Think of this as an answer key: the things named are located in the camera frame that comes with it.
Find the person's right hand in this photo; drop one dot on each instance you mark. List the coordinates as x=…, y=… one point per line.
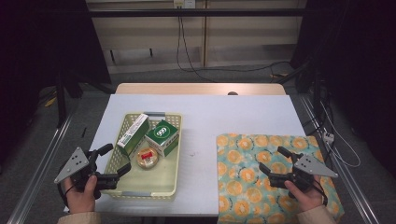
x=308, y=199

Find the black metal stand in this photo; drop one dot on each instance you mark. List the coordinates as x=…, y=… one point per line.
x=60, y=102

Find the wooden table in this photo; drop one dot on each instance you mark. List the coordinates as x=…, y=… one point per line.
x=186, y=88

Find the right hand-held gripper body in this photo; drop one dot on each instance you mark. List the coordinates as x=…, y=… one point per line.
x=306, y=168

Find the white power strip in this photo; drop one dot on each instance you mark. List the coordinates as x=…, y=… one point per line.
x=328, y=137

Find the white wall outlet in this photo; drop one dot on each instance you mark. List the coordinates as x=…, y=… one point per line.
x=183, y=3

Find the metal floor rail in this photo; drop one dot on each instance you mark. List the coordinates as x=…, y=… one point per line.
x=37, y=177
x=358, y=193

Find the black horizontal bar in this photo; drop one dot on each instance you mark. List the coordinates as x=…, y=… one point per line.
x=233, y=12

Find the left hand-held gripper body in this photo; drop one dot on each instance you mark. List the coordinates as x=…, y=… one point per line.
x=81, y=171

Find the dark table grommet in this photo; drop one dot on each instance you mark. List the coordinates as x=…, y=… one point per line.
x=232, y=93

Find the pale yellow plastic basket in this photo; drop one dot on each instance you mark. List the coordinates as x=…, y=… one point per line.
x=155, y=183

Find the white table cover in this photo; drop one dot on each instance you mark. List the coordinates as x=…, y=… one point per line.
x=202, y=118

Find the long green white medicine box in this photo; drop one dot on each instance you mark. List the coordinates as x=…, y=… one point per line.
x=134, y=133

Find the orange print cloth bag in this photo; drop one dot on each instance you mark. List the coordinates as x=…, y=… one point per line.
x=243, y=174

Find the person's left hand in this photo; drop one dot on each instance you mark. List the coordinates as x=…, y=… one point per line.
x=81, y=200

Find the cube green white medicine box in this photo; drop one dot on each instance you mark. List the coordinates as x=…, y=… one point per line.
x=162, y=135

